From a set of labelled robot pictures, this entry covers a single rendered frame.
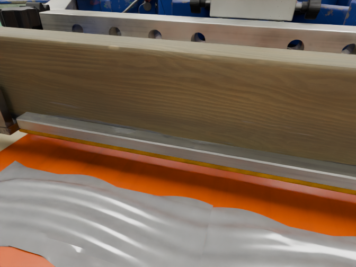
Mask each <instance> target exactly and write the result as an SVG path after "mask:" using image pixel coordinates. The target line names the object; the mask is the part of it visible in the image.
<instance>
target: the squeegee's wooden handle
mask: <svg viewBox="0 0 356 267"><path fill-rule="evenodd" d="M0 89H1V91H2V93H3V96H4V99H5V102H6V104H7V107H8V110H9V112H10V114H11V117H12V118H15V119H16V118H17V117H19V116H20V115H22V114H24V113H26V112H32V113H38V114H44V115H50V116H54V117H61V118H67V119H73V120H79V121H86V122H92V123H98V124H104V125H108V126H115V127H121V128H127V129H133V130H140V131H146V132H152V133H156V134H162V135H169V136H176V137H182V138H188V139H194V140H200V141H207V142H211V143H217V144H223V145H230V146H236V147H242V148H248V149H255V150H261V151H265V152H271V153H277V154H284V155H290V156H296V157H302V158H309V159H315V160H319V161H326V162H332V163H338V164H344V165H351V166H356V55H350V54H337V53H329V52H316V51H303V50H290V49H277V48H263V47H250V46H237V45H229V44H216V43H203V42H189V41H176V40H163V39H150V38H137V37H124V36H116V35H103V34H90V33H77V32H63V31H50V30H37V29H24V28H10V27H3V26H0Z"/></svg>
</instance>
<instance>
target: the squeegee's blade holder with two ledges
mask: <svg viewBox="0 0 356 267"><path fill-rule="evenodd" d="M16 121H17V123H18V126H19V128H21V129H25V130H31V131H37V132H42V133H46V134H52V135H57V136H63V137H68V138H74V139H80V140H85V141H91V142H95V143H101V144H106V145H111V146H117V147H123V148H129V149H134V150H139V151H144V152H149V153H154V154H160V155H166V156H172V157H177V158H182V159H188V160H192V161H197V162H203V163H209V164H215V165H220V166H226V167H231V168H237V169H241V170H246V171H252V172H258V173H263V174H269V175H275V176H280V177H286V178H290V179H295V180H301V181H306V182H312V183H318V184H323V185H329V186H334V187H338V188H344V189H349V190H355V191H356V166H351V165H344V164H338V163H332V162H326V161H319V160H315V159H309V158H302V157H296V156H290V155H284V154H277V153H271V152H265V151H261V150H255V149H248V148H242V147H236V146H230V145H223V144H217V143H211V142H207V141H200V140H194V139H188V138H182V137H176V136H169V135H162V134H158V133H152V132H146V131H140V130H133V129H127V128H121V127H115V126H108V125H104V124H98V123H92V122H86V121H79V120H73V119H67V118H61V117H54V116H50V115H44V114H38V113H32V112H26V113H24V114H22V115H20V116H19V117H17V118H16Z"/></svg>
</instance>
